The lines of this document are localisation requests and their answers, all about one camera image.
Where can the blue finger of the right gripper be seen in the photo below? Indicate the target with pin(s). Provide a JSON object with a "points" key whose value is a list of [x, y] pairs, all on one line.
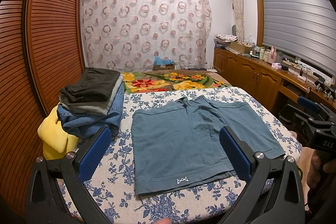
{"points": [[307, 103]]}

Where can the brown wooden side cabinet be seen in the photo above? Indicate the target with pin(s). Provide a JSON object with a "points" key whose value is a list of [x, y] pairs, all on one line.
{"points": [[273, 89]]}

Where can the teal blue shorts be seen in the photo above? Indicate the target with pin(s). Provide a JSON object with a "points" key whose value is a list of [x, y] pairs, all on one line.
{"points": [[177, 146]]}

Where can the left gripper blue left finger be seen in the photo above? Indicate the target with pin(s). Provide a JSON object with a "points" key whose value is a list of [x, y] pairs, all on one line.
{"points": [[91, 152]]}

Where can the stack of folded papers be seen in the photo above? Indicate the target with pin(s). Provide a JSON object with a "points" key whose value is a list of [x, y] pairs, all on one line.
{"points": [[223, 41]]}

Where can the colourful flower blanket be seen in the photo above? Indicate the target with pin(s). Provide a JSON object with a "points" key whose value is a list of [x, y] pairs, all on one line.
{"points": [[171, 80]]}

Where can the grey folded pants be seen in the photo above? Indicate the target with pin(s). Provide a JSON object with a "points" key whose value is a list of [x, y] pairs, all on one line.
{"points": [[92, 108]]}

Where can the blue floral white bedsheet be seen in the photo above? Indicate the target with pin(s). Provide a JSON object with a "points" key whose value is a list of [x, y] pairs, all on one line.
{"points": [[112, 185]]}

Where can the cardboard box with blue cloth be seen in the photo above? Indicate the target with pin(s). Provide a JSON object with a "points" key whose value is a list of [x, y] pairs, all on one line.
{"points": [[163, 64]]}

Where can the open cardboard box on cabinet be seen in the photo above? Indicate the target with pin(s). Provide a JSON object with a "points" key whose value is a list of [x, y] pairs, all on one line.
{"points": [[241, 46]]}

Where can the small pink box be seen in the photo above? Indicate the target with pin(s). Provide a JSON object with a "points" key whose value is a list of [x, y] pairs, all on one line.
{"points": [[276, 66]]}

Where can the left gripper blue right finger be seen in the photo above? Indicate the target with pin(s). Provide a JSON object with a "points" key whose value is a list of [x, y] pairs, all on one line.
{"points": [[239, 153]]}

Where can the yellow pillow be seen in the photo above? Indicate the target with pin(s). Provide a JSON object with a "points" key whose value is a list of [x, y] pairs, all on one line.
{"points": [[56, 142]]}

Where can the grey window roller blind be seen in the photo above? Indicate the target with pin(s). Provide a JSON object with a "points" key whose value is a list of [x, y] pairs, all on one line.
{"points": [[304, 28]]}

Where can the blue folded denim jeans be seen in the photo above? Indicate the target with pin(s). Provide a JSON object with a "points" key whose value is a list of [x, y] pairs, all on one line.
{"points": [[85, 125]]}

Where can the brown louvered wooden wardrobe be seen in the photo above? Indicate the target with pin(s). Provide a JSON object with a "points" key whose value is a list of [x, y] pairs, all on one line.
{"points": [[41, 52]]}

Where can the person's right hand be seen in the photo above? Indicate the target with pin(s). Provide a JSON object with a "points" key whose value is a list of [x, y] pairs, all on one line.
{"points": [[316, 168]]}

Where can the black folded pants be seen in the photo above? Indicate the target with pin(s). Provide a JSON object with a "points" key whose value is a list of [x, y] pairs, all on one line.
{"points": [[95, 85]]}

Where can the pink circle patterned curtain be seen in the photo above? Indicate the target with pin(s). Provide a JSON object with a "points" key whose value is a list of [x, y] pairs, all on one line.
{"points": [[129, 35]]}

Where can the pink bottle on cabinet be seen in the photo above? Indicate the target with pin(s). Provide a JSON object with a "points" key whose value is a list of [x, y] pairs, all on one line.
{"points": [[272, 55]]}

